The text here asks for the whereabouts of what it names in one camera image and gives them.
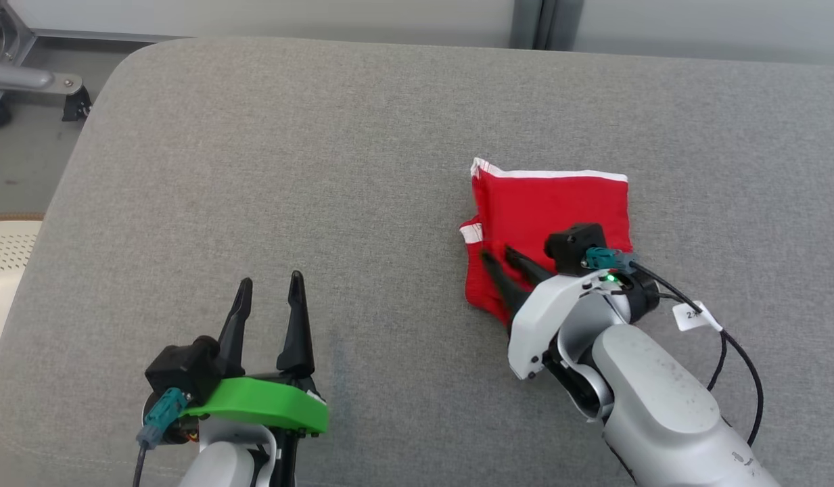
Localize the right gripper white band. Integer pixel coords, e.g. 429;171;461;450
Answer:
480;245;628;380

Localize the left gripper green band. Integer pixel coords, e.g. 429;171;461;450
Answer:
179;271;330;438

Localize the red and white garment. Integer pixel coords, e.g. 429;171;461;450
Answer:
459;157;634;329

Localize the cream perforated laundry basket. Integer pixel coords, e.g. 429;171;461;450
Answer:
0;212;46;374

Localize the grey metal stand with casters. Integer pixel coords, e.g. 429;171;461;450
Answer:
0;0;93;130

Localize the white cable tag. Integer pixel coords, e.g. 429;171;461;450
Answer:
672;300;724;333

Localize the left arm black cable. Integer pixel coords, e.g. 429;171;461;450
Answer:
131;442;151;487

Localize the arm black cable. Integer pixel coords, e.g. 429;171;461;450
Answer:
629;260;765;448
131;442;151;487

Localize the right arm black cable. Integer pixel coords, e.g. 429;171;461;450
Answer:
629;260;765;448

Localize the grey wall post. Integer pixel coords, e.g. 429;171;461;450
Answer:
511;0;586;52

